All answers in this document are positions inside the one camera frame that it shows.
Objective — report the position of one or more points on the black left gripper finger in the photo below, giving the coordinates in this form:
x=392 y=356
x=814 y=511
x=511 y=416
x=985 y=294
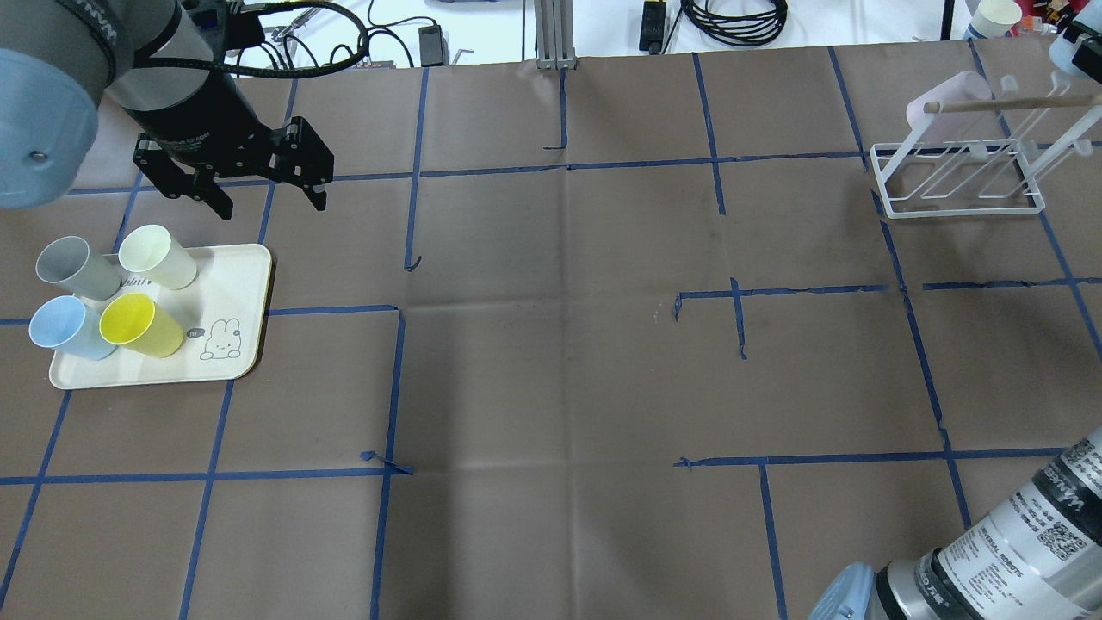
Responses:
x=207 y=191
x=317 y=195

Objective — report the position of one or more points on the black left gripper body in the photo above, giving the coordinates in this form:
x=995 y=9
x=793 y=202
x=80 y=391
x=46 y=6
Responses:
x=200 y=118

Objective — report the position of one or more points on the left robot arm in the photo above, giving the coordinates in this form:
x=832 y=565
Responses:
x=164 y=63

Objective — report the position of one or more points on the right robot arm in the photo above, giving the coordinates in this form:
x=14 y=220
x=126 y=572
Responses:
x=1036 y=554

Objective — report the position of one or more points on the cream plastic cup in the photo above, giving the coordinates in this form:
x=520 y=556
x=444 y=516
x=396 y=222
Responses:
x=152 y=252

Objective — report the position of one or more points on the yellow plastic cup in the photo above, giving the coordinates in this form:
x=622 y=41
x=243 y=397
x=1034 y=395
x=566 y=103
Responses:
x=136 y=322

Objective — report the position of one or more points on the grey plastic cup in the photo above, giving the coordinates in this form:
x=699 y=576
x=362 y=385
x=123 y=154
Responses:
x=71 y=263

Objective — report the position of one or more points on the light blue plastic cup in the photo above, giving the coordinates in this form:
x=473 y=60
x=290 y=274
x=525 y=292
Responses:
x=68 y=326

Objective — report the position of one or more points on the white paper cup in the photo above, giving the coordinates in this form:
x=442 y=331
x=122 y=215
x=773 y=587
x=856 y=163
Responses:
x=993 y=19

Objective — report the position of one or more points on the cream plastic tray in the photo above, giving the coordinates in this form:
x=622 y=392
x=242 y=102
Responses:
x=222 y=312

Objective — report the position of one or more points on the black power adapter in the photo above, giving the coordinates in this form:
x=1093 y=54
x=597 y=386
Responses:
x=432 y=46

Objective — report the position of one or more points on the black power brick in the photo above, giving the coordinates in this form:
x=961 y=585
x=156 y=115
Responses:
x=652 y=28

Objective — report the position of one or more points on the aluminium frame post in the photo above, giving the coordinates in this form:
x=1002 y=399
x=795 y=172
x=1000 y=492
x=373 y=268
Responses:
x=554 y=35

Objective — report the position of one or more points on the white wire cup rack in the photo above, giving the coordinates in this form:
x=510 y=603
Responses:
x=977 y=150

